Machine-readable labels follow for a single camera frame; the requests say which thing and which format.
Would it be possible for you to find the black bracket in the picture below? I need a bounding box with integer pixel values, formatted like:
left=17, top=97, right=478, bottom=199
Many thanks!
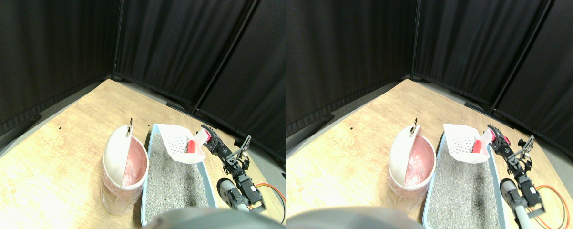
left=510, top=135, right=535, bottom=165
left=228, top=135, right=252, bottom=165

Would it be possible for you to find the orange wire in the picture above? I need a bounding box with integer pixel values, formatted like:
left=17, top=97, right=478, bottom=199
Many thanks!
left=256, top=181, right=287, bottom=225
left=534, top=185, right=571, bottom=229

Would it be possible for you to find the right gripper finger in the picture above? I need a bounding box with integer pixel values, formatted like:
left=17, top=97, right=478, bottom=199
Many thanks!
left=200, top=125, right=219, bottom=146
left=487, top=125, right=505, bottom=145

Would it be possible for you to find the white scoop with red handle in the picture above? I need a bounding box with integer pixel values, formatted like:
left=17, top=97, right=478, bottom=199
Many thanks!
left=443, top=123, right=511, bottom=164
left=157, top=123, right=212, bottom=164

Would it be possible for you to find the blue litter tray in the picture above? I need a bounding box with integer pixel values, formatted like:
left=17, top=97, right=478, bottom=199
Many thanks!
left=140, top=123, right=219, bottom=227
left=422, top=123, right=509, bottom=229

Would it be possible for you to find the white bin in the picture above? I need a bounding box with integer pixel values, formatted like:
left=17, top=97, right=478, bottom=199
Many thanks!
left=101, top=118, right=150, bottom=215
left=388, top=118, right=437, bottom=210

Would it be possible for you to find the black curtain stand pole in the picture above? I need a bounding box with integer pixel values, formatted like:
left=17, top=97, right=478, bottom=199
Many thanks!
left=111, top=0, right=125, bottom=81
left=165, top=0, right=261, bottom=116
left=464, top=0, right=554, bottom=116
left=410, top=0, right=421, bottom=81

